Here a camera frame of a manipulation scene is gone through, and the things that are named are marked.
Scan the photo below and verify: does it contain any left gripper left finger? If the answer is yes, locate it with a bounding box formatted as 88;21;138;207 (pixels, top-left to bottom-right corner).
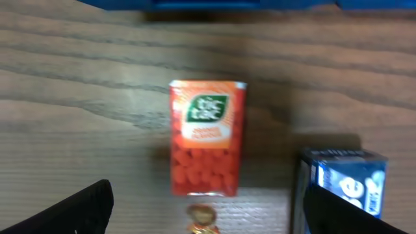
0;179;114;234

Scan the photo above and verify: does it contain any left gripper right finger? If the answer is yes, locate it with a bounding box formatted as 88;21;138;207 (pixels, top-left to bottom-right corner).
303;184;410;234

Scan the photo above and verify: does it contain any blue candy pack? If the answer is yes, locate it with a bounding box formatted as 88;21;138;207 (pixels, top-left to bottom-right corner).
292;148;389;234

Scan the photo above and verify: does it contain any gold candy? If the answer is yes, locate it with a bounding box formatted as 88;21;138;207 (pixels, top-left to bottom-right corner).
186;203;221;234

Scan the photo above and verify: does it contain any orange candy box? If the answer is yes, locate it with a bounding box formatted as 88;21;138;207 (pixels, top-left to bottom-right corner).
168;79;248;198

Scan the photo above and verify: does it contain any blue tray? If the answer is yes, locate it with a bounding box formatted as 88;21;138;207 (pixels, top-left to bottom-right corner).
76;0;416;12

